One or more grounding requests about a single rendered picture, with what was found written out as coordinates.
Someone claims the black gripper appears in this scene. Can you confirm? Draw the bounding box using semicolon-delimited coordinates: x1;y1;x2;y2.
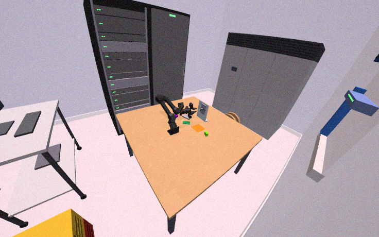
185;103;197;118

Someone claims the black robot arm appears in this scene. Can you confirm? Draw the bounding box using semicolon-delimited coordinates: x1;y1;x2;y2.
155;94;185;129

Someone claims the yellow flat square patch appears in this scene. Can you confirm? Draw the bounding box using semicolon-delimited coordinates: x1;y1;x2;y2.
192;124;205;132

